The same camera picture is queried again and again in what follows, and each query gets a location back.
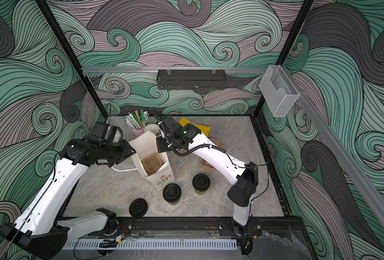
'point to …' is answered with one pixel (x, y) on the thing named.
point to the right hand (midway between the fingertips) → (158, 147)
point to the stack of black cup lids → (138, 207)
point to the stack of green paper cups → (153, 128)
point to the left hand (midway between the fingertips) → (133, 150)
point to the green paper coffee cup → (200, 193)
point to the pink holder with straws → (137, 122)
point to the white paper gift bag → (145, 144)
